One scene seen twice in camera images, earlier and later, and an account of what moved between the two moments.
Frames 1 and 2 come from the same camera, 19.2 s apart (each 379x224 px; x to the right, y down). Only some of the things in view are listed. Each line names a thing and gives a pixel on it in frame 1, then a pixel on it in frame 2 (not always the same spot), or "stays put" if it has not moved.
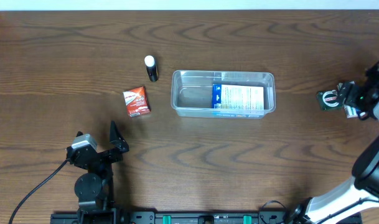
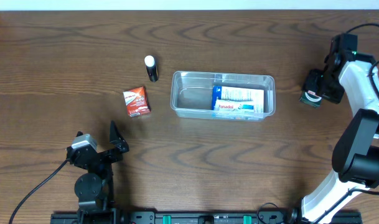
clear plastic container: (191, 93) stays put
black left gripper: (105, 155) stays put
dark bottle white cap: (152, 68) stays put
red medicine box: (137, 101) stays put
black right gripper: (351, 98) to (315, 86)
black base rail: (176, 217) stays put
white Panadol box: (350, 111) to (234, 106)
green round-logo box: (328, 100) to (310, 98)
